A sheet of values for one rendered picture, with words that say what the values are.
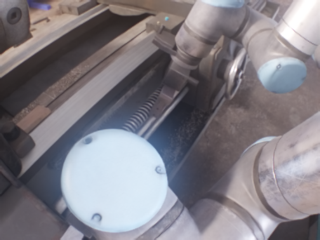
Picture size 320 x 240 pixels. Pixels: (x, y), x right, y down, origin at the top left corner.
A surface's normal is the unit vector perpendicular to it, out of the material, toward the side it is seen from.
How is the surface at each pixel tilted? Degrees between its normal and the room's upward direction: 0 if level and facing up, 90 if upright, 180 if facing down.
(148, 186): 19
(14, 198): 0
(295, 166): 79
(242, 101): 0
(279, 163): 74
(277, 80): 94
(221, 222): 3
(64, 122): 36
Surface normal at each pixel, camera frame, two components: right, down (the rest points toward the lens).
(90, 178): 0.22, -0.45
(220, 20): 0.02, 0.73
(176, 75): -0.23, 0.65
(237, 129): -0.01, -0.67
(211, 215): -0.31, -0.82
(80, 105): 0.48, -0.31
